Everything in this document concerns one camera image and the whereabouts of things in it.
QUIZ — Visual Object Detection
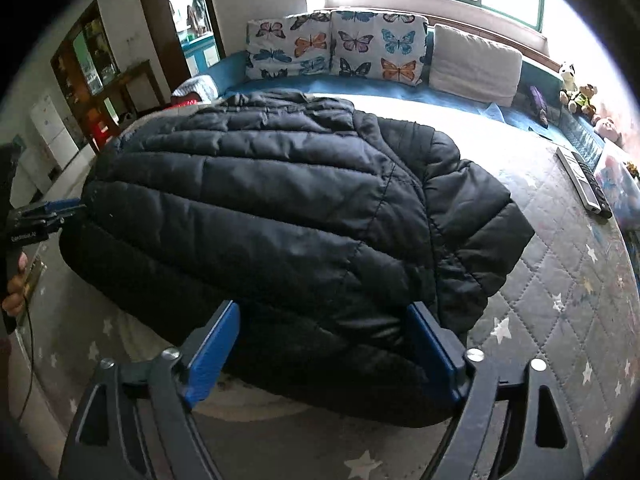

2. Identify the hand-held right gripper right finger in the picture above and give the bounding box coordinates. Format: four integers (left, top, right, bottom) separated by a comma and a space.
406, 302, 586, 480

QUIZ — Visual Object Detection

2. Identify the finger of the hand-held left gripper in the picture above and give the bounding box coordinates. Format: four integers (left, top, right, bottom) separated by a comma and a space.
15, 199, 87, 233

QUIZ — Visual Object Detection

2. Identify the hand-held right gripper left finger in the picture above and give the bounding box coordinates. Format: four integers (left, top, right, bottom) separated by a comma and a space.
59, 300, 242, 480

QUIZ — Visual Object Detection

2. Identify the black puffer jacket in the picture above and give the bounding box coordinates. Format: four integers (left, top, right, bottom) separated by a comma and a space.
59, 87, 536, 428

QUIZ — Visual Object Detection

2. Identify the person's left hand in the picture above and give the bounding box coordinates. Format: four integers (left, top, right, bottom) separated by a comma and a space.
2, 254, 29, 319

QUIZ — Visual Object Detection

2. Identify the white refrigerator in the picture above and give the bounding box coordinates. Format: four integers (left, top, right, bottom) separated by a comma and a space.
29, 92, 81, 171

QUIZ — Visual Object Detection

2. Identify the small red stool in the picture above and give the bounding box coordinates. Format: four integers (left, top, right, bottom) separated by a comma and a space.
87, 120, 112, 153

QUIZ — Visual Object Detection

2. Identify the grey quilted star mat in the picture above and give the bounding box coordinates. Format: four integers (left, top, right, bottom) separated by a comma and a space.
10, 91, 640, 480

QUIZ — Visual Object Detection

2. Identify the wooden table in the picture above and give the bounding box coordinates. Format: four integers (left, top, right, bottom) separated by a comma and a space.
102, 60, 166, 118

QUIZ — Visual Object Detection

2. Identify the wooden glass cabinet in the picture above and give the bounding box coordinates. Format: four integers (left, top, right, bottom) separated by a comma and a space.
50, 0, 121, 126

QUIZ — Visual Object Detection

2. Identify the grey striped cloth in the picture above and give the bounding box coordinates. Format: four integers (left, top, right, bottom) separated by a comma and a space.
172, 74, 218, 103

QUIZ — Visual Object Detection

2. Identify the blue cabinet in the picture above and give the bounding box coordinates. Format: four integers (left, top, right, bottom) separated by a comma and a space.
182, 32, 221, 78

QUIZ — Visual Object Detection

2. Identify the silver remote control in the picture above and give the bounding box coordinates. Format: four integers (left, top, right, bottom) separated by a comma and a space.
556, 146, 601, 212

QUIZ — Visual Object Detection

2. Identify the black remote control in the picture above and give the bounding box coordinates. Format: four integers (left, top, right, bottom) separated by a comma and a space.
572, 151, 614, 219

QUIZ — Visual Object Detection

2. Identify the colourful printed bag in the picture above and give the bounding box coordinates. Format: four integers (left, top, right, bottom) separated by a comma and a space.
595, 152, 640, 233

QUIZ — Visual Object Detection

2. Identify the blue sofa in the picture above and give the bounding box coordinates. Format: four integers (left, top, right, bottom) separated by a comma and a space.
207, 50, 607, 163

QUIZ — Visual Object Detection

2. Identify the purple cloth toy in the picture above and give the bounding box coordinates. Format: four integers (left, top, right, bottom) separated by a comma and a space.
529, 85, 550, 128

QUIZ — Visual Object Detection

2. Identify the butterfly print cushion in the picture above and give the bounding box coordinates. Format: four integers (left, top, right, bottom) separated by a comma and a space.
246, 10, 333, 81
330, 10, 430, 87

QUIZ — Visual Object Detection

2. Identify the pink plush toy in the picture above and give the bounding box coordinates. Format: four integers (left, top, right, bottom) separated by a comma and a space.
594, 116, 621, 142

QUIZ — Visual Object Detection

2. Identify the white cushion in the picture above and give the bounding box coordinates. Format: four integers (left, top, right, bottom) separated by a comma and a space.
429, 24, 523, 108

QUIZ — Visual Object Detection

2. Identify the brown bear plush toy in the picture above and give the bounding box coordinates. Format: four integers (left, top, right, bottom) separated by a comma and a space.
569, 84, 598, 115

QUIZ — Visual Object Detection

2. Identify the white dog plush toy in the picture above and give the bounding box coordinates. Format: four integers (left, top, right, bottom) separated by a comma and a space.
558, 61, 578, 103

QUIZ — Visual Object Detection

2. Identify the black cable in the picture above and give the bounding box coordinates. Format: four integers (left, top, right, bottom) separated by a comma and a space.
11, 280, 35, 423

